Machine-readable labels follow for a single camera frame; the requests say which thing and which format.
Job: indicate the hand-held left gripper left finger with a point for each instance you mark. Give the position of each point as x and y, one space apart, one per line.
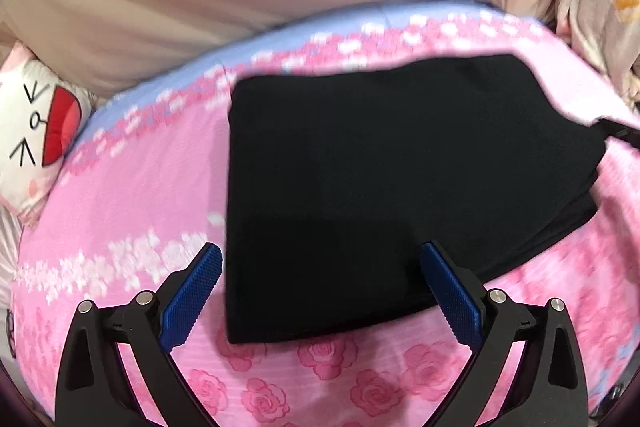
192 292

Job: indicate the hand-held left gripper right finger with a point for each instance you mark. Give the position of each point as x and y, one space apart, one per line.
450 292

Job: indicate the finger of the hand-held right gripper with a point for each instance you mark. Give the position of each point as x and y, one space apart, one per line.
620 131

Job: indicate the black pants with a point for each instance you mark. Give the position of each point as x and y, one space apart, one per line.
375 182

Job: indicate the pink floral bed sheet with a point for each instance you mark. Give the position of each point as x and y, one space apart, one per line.
150 207

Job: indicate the white satin curtain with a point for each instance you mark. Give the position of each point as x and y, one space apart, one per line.
7 252

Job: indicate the cat face pillow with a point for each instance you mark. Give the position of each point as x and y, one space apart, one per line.
35 132

